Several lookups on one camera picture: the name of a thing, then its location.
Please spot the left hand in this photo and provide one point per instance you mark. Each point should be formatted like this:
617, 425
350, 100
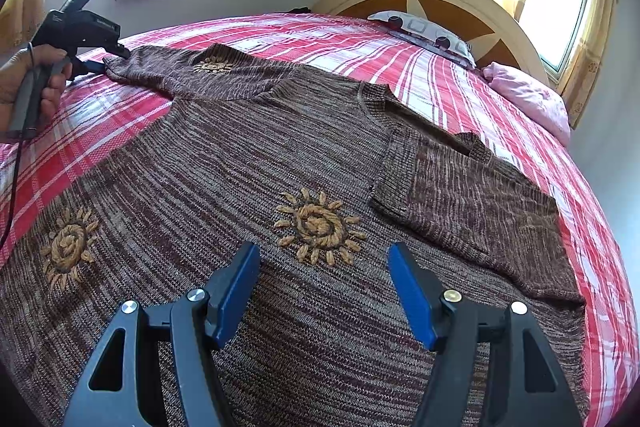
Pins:
20, 72

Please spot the brown knit sweater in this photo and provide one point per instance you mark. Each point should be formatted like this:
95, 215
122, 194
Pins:
323, 173

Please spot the white patterned pillow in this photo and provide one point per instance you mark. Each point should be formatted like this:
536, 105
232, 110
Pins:
426, 34

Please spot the cream wooden headboard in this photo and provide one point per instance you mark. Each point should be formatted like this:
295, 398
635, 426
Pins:
492, 33

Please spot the red plaid bed sheet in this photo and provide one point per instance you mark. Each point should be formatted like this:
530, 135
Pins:
97, 116

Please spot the yellow curtain far right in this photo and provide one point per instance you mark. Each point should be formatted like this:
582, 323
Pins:
579, 77

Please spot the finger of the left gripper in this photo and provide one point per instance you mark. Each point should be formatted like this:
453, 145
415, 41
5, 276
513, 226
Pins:
117, 49
82, 68

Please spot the black object beside bed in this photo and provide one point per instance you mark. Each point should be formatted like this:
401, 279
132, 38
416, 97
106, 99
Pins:
302, 10

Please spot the pink pillow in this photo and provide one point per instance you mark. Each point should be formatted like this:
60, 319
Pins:
537, 101

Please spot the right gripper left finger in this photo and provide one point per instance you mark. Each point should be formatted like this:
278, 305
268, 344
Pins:
121, 384

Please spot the yellow curtain side window left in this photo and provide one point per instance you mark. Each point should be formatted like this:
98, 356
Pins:
19, 22

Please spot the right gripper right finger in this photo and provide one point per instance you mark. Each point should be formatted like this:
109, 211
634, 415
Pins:
525, 384

